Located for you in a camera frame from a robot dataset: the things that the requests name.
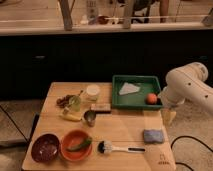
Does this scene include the white dish brush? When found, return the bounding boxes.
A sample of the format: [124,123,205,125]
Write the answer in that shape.
[97,141,145,154]

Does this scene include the green pepper toy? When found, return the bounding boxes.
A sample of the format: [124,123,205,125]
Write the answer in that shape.
[67,137,92,152]

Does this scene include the blue sponge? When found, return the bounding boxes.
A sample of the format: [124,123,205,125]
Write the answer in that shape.
[143,130,164,144]

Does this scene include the wooden block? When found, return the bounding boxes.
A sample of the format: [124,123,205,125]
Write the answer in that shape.
[91,103,111,113]

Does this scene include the yellow banana toy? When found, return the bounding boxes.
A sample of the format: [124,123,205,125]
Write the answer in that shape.
[60,114,82,122]

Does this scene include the dark red grapes toy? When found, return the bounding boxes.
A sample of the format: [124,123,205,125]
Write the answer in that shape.
[56,95,71,108]

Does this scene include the black cable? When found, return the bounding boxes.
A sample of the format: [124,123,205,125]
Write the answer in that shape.
[170,135,213,171]

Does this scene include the green plastic tray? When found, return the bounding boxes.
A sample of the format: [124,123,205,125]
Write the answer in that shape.
[112,75,162,110]

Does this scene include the white folded cloth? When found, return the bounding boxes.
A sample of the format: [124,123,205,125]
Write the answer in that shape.
[119,82,140,95]

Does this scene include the orange ball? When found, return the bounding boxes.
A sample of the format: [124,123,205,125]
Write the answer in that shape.
[146,93,157,105]

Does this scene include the dark red bowl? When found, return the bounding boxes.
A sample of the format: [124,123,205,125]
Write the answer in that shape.
[31,134,60,163]

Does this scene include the orange bowl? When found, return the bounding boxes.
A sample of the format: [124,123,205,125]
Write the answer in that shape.
[60,130,92,162]

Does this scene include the white plastic jar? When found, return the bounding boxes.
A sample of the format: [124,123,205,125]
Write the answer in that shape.
[85,84,100,102]

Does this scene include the small metal cup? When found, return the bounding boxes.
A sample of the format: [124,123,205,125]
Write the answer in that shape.
[84,110,96,127]

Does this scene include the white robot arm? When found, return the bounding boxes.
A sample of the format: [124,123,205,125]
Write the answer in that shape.
[158,62,213,125]

